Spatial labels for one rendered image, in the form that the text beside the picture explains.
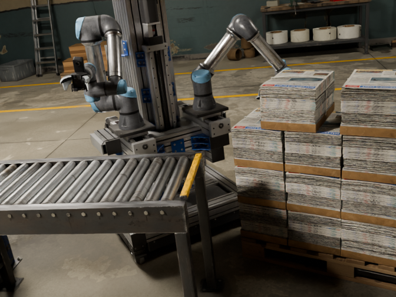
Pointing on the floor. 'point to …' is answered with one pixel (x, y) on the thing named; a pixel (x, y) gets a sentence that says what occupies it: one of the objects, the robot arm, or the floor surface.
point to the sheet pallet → (79, 49)
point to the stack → (317, 195)
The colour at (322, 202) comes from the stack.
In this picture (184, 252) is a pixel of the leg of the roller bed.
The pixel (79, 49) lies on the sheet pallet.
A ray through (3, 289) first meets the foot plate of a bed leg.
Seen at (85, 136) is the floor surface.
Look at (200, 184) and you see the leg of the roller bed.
